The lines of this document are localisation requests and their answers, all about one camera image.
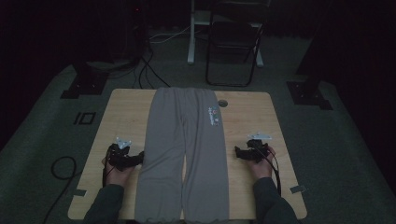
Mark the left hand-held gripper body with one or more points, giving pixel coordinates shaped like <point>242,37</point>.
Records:
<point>120,157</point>

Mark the black folding chair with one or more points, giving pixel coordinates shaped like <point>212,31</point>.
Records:
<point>236,37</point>

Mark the white metal stand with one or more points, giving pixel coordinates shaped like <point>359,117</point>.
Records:
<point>191,40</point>

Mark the person's right hand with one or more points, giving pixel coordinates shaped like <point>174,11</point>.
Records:
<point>264,168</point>

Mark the grey tape piece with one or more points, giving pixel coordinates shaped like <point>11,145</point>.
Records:
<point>79,192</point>
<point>298,188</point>

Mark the grey pants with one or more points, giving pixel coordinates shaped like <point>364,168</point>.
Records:
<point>174,149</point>

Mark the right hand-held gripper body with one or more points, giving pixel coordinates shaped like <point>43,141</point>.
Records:
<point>257,151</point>

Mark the person's left hand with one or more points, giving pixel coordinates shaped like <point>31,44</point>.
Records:
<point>116,177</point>

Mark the black stand with base plate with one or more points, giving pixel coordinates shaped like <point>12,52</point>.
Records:
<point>308,93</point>
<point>87,84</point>

